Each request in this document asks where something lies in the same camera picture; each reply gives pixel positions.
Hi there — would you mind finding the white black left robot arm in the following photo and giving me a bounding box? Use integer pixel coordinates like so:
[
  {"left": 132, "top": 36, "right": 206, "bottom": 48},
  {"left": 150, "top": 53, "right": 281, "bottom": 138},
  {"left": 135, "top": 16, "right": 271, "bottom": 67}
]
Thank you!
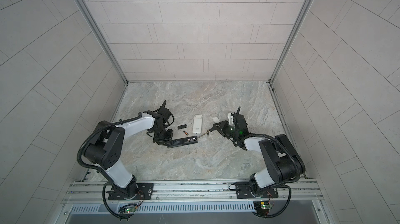
[{"left": 77, "top": 106, "right": 173, "bottom": 195}]

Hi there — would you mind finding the white remote control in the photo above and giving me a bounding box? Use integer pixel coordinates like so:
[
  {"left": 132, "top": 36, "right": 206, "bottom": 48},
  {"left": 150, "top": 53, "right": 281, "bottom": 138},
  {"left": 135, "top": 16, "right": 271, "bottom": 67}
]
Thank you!
[{"left": 192, "top": 115, "right": 203, "bottom": 134}]

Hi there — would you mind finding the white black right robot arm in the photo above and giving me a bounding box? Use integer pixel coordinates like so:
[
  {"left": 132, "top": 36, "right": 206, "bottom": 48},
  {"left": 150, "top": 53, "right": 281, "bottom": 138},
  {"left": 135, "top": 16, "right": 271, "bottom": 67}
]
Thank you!
[{"left": 207, "top": 113, "right": 306, "bottom": 198}]

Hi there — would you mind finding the black yellow screwdriver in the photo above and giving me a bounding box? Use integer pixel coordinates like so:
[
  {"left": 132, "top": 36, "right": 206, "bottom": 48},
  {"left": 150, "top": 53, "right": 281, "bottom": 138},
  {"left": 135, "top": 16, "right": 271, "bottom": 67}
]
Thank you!
[{"left": 197, "top": 130, "right": 212, "bottom": 139}]

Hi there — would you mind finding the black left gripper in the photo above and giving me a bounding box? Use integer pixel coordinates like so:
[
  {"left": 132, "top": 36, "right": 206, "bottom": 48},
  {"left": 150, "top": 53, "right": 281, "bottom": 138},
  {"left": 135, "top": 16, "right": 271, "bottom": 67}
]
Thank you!
[{"left": 152, "top": 126, "right": 176, "bottom": 146}]

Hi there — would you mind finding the aluminium corner post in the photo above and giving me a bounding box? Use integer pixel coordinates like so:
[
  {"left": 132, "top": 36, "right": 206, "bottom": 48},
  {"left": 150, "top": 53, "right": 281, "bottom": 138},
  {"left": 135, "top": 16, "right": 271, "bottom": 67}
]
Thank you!
[
  {"left": 74, "top": 0, "right": 129, "bottom": 85},
  {"left": 269, "top": 0, "right": 313, "bottom": 85}
]

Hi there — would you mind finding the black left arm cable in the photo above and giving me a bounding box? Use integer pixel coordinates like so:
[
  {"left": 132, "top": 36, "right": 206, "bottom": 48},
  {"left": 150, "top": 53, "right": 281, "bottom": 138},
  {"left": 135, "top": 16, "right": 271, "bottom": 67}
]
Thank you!
[{"left": 76, "top": 100, "right": 176, "bottom": 220}]

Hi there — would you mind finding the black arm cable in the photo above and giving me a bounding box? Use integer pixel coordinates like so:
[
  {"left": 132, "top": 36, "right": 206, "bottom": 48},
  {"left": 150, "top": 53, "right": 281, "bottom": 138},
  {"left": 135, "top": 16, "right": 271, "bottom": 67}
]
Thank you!
[
  {"left": 232, "top": 106, "right": 302, "bottom": 219},
  {"left": 76, "top": 100, "right": 176, "bottom": 220}
]

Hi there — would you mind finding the aluminium corner post right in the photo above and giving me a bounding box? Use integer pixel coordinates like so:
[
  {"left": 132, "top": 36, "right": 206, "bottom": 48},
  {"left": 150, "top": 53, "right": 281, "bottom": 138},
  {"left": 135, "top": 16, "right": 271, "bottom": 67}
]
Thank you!
[{"left": 269, "top": 0, "right": 313, "bottom": 85}]

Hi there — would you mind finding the aluminium corner post left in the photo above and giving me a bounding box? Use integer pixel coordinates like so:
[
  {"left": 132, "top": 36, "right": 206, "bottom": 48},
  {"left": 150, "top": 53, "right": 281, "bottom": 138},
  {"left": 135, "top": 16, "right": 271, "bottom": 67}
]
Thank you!
[{"left": 74, "top": 0, "right": 129, "bottom": 85}]

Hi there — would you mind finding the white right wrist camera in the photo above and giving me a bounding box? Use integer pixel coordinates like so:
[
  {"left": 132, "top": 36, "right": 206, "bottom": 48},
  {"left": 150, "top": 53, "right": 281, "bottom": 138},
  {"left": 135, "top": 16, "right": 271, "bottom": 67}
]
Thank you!
[{"left": 227, "top": 113, "right": 234, "bottom": 126}]

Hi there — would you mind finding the circuit board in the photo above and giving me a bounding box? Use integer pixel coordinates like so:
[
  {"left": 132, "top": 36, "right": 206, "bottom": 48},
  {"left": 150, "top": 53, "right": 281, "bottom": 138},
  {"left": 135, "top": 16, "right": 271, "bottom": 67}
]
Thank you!
[
  {"left": 118, "top": 203, "right": 140, "bottom": 215},
  {"left": 253, "top": 201, "right": 274, "bottom": 216}
]

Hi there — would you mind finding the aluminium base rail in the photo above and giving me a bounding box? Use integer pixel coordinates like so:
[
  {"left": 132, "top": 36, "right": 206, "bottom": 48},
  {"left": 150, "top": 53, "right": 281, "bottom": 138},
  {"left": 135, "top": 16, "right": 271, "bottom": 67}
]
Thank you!
[{"left": 57, "top": 178, "right": 333, "bottom": 224}]

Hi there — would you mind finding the black remote battery cover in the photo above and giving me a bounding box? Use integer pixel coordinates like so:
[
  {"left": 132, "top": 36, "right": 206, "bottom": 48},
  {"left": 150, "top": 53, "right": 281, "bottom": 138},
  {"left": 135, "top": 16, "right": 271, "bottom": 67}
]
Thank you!
[{"left": 177, "top": 124, "right": 187, "bottom": 129}]

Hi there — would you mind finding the left circuit board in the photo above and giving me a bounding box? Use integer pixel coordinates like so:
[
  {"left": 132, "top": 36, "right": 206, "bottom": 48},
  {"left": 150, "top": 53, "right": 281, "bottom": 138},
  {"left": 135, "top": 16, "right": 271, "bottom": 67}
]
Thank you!
[{"left": 118, "top": 203, "right": 140, "bottom": 215}]

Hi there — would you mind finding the right circuit board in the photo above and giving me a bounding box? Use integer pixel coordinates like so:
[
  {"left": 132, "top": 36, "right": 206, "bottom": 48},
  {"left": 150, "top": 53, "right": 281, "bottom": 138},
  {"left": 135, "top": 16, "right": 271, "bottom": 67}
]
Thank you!
[{"left": 253, "top": 201, "right": 274, "bottom": 216}]

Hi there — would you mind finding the black remote control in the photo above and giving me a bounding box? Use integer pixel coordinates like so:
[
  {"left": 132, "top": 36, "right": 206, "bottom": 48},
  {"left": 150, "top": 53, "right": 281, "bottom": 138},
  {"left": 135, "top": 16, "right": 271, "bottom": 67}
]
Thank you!
[{"left": 167, "top": 136, "right": 198, "bottom": 149}]

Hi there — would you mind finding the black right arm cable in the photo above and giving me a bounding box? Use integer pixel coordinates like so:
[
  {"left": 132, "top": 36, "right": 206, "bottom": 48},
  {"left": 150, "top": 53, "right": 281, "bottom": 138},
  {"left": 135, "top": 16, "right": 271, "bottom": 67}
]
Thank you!
[{"left": 232, "top": 106, "right": 302, "bottom": 219}]

